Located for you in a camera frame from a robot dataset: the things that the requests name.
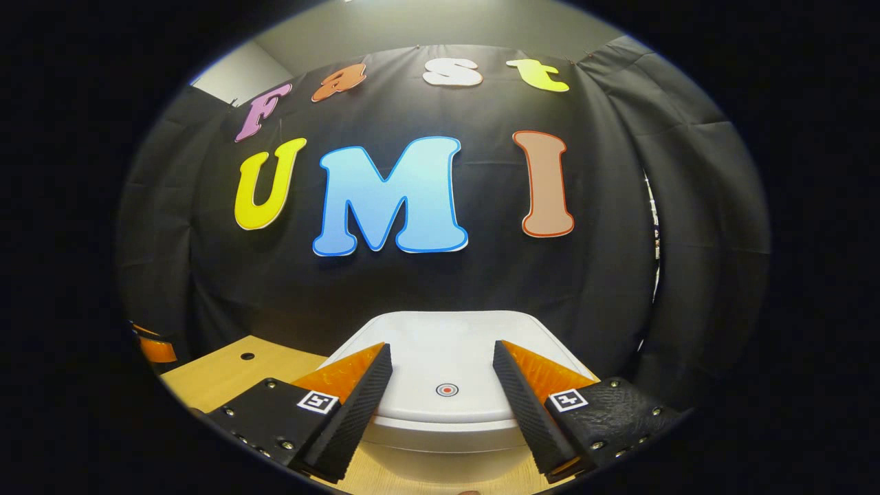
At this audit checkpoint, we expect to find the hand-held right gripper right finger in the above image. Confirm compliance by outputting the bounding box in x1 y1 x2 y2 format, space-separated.
492 340 681 483

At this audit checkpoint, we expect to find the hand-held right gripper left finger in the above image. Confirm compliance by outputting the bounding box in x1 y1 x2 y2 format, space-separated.
206 342 393 483

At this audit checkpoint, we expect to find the white desktop garbage bin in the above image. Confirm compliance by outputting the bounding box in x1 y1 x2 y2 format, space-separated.
320 311 599 483

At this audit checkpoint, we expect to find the wooden desktop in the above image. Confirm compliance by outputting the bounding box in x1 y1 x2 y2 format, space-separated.
159 335 599 495

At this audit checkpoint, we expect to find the black backdrop cloth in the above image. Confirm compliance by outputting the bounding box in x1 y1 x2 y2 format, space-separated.
115 34 772 413

